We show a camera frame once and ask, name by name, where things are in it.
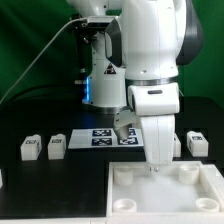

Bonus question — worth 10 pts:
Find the black camera on stand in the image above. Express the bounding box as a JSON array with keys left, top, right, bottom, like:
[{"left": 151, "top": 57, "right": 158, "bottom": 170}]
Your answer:
[{"left": 68, "top": 13, "right": 116, "bottom": 84}]

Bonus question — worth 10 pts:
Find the white part at left edge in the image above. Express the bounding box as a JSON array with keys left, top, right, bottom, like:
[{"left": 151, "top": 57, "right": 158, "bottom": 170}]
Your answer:
[{"left": 0, "top": 169, "right": 3, "bottom": 189}]

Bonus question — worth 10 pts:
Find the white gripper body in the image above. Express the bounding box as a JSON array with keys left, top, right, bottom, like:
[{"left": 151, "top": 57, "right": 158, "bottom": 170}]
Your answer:
[{"left": 128, "top": 83, "right": 180, "bottom": 166}]

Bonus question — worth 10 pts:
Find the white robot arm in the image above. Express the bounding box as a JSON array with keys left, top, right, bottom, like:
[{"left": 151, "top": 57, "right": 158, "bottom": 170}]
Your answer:
[{"left": 67, "top": 0, "right": 203, "bottom": 166}]

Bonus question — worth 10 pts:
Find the grey camera cable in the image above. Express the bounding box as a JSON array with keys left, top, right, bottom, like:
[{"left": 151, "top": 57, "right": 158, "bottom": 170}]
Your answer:
[{"left": 0, "top": 18, "right": 88, "bottom": 105}]

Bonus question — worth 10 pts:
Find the white corner fixture frame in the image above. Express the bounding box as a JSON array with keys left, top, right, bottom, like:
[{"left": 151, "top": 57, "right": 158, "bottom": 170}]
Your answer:
[{"left": 0, "top": 163, "right": 224, "bottom": 224}]

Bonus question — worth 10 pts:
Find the white fiducial marker sheet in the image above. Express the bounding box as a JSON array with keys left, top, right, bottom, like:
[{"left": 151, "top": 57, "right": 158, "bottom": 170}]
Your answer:
[{"left": 68, "top": 128, "right": 143, "bottom": 149}]

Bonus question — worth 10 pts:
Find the white square table top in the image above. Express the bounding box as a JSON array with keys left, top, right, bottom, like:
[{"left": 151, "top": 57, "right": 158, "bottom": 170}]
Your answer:
[{"left": 106, "top": 161, "right": 224, "bottom": 219}]

